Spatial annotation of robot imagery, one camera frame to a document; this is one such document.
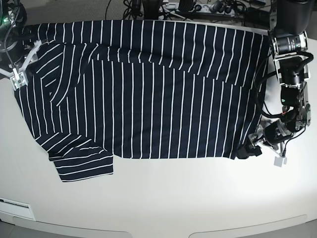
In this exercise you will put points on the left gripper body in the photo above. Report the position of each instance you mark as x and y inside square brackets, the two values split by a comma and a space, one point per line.
[277, 132]

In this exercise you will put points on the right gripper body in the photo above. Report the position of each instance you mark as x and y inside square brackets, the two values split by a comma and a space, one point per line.
[13, 52]

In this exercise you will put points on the navy white striped T-shirt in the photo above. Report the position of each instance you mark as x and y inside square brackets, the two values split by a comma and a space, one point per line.
[140, 89]

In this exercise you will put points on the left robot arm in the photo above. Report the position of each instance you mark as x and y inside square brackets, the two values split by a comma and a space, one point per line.
[289, 52]

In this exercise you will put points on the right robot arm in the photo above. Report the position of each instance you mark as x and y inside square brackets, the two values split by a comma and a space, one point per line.
[13, 17]

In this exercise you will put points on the black box on floor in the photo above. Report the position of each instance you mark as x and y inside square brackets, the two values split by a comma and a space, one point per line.
[260, 18]

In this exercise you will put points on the white power strip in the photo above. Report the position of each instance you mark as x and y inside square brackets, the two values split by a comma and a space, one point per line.
[215, 8]

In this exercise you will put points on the white label on table edge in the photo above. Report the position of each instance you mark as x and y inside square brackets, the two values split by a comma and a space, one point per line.
[16, 209]

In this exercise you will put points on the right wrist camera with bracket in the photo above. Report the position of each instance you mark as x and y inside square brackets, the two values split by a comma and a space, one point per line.
[20, 78]

